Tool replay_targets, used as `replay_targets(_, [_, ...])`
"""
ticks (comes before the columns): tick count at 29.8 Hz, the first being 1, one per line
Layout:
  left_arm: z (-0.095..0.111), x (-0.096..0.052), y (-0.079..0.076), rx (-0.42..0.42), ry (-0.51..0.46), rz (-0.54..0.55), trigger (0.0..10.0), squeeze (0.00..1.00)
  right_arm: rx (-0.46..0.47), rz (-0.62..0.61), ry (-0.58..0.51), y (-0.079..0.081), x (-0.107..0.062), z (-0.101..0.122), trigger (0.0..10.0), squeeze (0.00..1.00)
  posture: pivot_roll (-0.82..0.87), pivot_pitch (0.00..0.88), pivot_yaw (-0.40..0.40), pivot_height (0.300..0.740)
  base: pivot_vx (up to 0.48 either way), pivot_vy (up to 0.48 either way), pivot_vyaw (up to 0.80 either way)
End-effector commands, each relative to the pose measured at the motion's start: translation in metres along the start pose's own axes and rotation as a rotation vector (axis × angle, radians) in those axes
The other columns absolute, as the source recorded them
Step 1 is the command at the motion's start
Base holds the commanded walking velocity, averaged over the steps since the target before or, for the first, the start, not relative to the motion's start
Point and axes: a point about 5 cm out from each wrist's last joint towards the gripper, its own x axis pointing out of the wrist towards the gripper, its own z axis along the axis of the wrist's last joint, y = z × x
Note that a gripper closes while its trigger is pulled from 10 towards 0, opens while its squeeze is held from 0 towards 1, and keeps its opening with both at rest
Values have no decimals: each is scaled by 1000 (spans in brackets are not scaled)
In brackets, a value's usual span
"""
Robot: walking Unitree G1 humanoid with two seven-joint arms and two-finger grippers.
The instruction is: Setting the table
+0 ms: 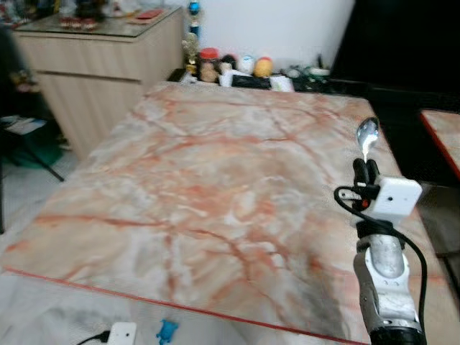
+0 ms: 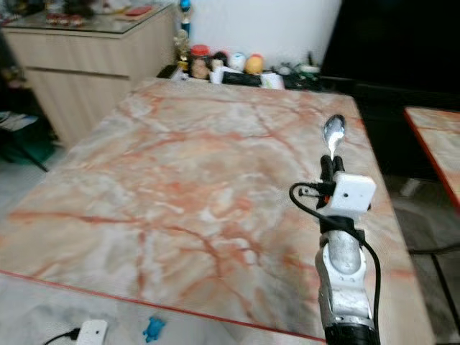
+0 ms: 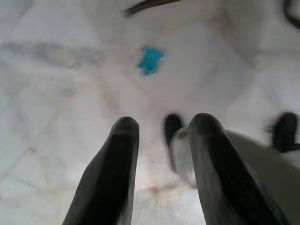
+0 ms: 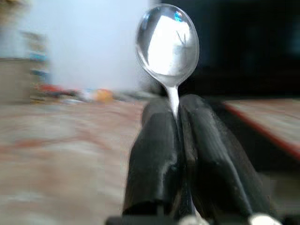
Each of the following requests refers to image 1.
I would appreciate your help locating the black folding stand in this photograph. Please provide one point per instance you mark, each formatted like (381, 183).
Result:
(29, 147)

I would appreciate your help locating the white power adapter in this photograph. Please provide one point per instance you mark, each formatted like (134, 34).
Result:
(122, 334)

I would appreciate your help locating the blue and gold trophy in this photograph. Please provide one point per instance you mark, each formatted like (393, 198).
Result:
(193, 21)

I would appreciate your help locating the small white carton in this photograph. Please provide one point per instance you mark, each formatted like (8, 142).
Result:
(281, 83)

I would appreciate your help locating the silver metal spoon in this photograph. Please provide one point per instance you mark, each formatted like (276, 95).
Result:
(367, 133)

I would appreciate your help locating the marble side table red edge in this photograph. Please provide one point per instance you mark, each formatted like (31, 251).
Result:
(445, 136)

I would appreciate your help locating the red lidded jar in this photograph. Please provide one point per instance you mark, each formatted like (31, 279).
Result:
(208, 63)

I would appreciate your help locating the white round figurine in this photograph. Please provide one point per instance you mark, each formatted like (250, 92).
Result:
(246, 64)

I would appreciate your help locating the light wooden cabinet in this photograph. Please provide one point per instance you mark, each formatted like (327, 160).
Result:
(100, 72)

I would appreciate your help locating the yellow round figurine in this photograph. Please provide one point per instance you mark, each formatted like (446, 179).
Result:
(263, 66)

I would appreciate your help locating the red flat item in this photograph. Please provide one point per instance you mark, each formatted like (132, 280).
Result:
(149, 14)

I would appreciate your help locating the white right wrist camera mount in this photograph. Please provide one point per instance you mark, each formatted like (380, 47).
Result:
(394, 198)

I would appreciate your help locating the small blue toy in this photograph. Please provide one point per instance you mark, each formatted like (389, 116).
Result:
(167, 331)

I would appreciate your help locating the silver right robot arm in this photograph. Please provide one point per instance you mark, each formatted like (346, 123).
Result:
(387, 277)

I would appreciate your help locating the black flat box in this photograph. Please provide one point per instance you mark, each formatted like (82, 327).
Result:
(250, 81)

